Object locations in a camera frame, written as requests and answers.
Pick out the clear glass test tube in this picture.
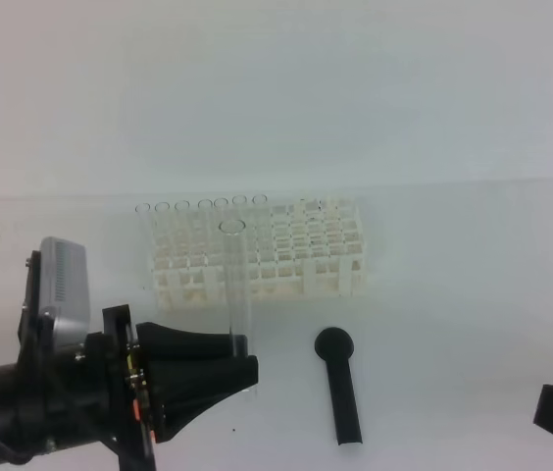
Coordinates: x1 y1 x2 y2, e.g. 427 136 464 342
219 217 254 357

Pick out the white plastic test tube rack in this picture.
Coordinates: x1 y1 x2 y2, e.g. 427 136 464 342
135 196 366 312

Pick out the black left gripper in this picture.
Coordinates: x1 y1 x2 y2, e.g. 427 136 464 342
17 251 259 470

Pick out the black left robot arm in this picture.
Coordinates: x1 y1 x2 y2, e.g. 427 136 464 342
0 251 259 470

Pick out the black plastic scoop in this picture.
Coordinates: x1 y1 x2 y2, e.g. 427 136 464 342
315 327 363 445

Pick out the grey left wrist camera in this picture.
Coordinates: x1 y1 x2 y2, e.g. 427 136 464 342
38 236 91 349

